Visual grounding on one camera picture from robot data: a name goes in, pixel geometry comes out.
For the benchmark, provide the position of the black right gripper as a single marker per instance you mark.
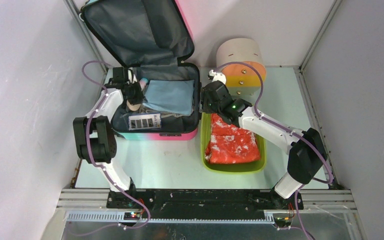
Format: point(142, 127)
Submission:
point(204, 102)

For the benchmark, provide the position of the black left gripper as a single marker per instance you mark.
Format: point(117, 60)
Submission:
point(139, 97)

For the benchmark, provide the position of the light blue garment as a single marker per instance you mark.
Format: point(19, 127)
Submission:
point(170, 96)

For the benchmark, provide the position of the red white tie-dye garment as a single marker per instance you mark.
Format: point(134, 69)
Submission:
point(229, 144)

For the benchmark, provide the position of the pink and teal kids suitcase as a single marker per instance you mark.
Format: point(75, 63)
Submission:
point(151, 38)

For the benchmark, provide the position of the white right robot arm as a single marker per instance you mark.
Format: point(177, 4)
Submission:
point(305, 149)

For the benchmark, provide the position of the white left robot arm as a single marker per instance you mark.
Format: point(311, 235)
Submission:
point(95, 140)

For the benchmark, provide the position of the pink tube with teal cap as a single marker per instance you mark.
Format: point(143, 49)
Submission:
point(143, 83)

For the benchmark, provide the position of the beige orange round storage box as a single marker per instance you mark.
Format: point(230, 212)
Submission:
point(245, 65)

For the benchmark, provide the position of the green plastic bin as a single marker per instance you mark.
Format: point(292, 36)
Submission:
point(252, 167)

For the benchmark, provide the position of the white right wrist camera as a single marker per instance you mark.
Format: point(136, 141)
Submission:
point(217, 76)

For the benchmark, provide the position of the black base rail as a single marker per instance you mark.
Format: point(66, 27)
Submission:
point(203, 204)

